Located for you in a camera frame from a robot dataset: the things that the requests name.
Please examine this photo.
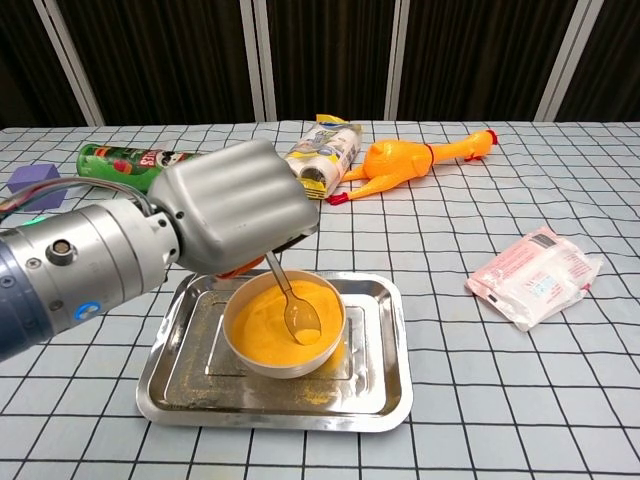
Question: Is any rectangular steel tray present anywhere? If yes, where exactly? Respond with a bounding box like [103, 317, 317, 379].
[135, 269, 415, 434]

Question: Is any orange rubber chicken toy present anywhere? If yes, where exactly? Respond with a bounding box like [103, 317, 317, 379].
[325, 128, 501, 206]

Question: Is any purple foam cube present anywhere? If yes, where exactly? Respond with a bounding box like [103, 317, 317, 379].
[6, 162, 63, 212]

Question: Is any green chips can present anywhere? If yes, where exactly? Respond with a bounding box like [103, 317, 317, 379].
[76, 143, 202, 196]

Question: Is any pack of trash bag rolls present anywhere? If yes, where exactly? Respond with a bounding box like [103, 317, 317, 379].
[283, 113, 365, 202]

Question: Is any white screen frame post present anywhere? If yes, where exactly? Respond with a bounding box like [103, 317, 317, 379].
[33, 0, 105, 127]
[533, 0, 599, 123]
[238, 0, 279, 123]
[383, 0, 417, 122]

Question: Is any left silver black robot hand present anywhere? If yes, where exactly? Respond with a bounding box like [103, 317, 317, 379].
[147, 138, 320, 279]

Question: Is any clear plastic spoon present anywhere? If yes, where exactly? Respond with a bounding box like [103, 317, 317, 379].
[264, 251, 323, 348]

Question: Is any white checked tablecloth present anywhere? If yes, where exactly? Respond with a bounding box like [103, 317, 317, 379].
[0, 119, 640, 480]

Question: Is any pink white plastic packet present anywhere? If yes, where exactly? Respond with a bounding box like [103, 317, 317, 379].
[464, 225, 604, 334]

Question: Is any orange-yellow powder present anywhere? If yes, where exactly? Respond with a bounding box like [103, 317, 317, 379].
[230, 278, 344, 369]

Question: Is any white bowl of orange powder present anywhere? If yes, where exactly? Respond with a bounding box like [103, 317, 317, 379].
[221, 268, 348, 380]

